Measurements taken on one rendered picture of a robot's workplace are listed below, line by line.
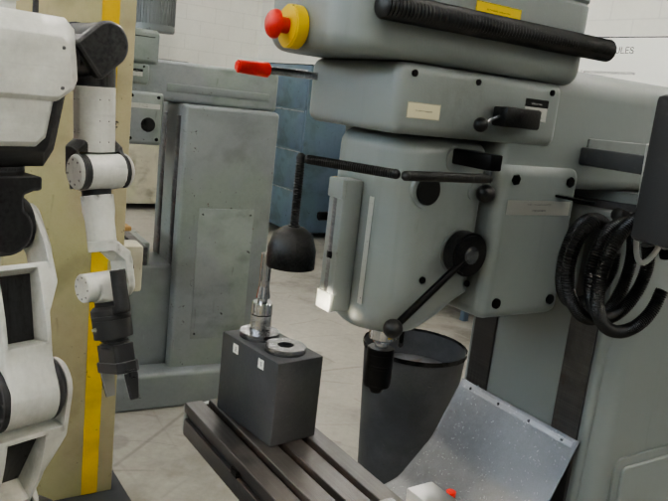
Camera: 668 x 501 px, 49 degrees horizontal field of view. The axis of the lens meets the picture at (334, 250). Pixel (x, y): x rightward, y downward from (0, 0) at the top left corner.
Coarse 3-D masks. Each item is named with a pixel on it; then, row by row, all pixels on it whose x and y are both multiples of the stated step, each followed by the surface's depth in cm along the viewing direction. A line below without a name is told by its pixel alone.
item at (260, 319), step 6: (252, 306) 162; (252, 312) 162; (258, 312) 162; (264, 312) 162; (270, 312) 163; (252, 318) 163; (258, 318) 162; (264, 318) 162; (270, 318) 164; (252, 324) 163; (258, 324) 162; (264, 324) 162; (270, 324) 164; (252, 330) 163; (258, 330) 162; (264, 330) 163
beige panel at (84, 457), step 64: (64, 0) 244; (128, 0) 255; (128, 64) 260; (64, 128) 253; (128, 128) 265; (64, 192) 258; (0, 256) 256; (64, 256) 263; (64, 320) 268; (64, 448) 280
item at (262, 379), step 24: (240, 336) 163; (264, 336) 161; (240, 360) 161; (264, 360) 153; (288, 360) 152; (312, 360) 155; (240, 384) 161; (264, 384) 154; (288, 384) 153; (312, 384) 157; (240, 408) 162; (264, 408) 154; (288, 408) 154; (312, 408) 159; (264, 432) 154; (288, 432) 156; (312, 432) 160
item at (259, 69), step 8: (240, 64) 109; (248, 64) 110; (256, 64) 110; (264, 64) 111; (240, 72) 110; (248, 72) 110; (256, 72) 111; (264, 72) 111; (272, 72) 112; (280, 72) 113; (288, 72) 114; (296, 72) 115; (304, 72) 116; (312, 72) 117
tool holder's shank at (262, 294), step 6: (264, 252) 161; (264, 258) 160; (264, 264) 161; (264, 270) 161; (270, 270) 162; (264, 276) 161; (264, 282) 161; (258, 288) 162; (264, 288) 162; (258, 294) 162; (264, 294) 162; (258, 300) 163; (264, 300) 162
